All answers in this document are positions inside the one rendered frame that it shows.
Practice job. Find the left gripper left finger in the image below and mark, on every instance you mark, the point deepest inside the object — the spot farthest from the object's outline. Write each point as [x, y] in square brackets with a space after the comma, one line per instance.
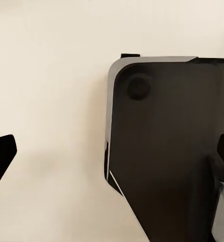
[8, 150]

